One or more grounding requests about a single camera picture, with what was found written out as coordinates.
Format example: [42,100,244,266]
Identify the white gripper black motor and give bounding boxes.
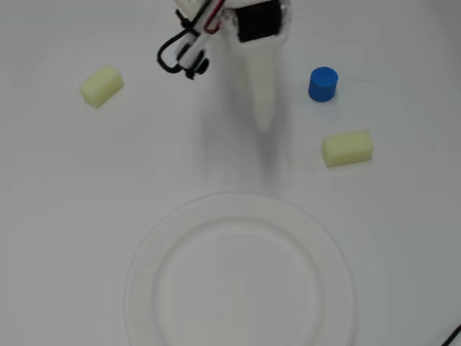
[220,0,293,132]

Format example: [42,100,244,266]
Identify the pale yellow rectangular block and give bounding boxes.
[79,63,125,109]
[321,129,375,169]

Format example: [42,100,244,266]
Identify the blue perforated cylinder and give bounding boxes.
[308,66,339,103]

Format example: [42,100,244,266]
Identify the white round plate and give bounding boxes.
[124,191,359,346]

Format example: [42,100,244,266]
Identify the wrist camera on white mount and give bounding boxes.
[173,0,210,81]

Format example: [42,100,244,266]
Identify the thin red wire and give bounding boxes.
[200,0,228,35]

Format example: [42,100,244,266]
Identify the black camera cable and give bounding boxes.
[156,0,219,75]

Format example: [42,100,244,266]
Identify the black cable on table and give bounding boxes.
[439,323,461,346]

